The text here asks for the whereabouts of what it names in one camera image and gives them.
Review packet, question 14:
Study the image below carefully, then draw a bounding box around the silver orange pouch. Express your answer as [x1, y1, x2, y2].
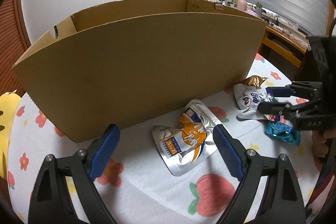
[152, 99, 223, 177]

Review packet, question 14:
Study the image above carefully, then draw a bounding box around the blue foil wrapper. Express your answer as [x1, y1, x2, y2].
[264, 120, 301, 146]

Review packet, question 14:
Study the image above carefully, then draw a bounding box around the yellow plush toy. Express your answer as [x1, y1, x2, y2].
[0, 91, 21, 180]

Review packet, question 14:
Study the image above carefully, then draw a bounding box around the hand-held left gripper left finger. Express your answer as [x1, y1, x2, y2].
[28, 123, 121, 224]

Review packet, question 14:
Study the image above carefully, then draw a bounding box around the wooden sideboard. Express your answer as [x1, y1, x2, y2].
[259, 1, 315, 69]

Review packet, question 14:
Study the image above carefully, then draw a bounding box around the brown cardboard box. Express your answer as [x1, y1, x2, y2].
[12, 0, 268, 144]

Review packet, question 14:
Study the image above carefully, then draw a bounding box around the white blue snack packet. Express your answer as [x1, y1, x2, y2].
[233, 83, 279, 121]

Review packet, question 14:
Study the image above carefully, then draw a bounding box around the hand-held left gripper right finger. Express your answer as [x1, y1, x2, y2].
[213, 124, 306, 224]

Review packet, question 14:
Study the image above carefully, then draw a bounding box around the gold brown wrapper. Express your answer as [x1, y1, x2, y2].
[241, 76, 269, 88]

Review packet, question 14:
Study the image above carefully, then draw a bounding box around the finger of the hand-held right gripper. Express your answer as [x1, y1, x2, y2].
[257, 101, 319, 119]
[265, 81, 322, 100]

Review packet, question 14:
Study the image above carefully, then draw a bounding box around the person's right hand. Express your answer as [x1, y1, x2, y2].
[311, 131, 336, 159]

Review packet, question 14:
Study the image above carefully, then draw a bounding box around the wooden louvered wardrobe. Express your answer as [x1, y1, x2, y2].
[0, 0, 30, 98]

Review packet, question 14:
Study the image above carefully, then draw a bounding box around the flower strawberry print blanket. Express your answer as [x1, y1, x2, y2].
[7, 52, 326, 224]

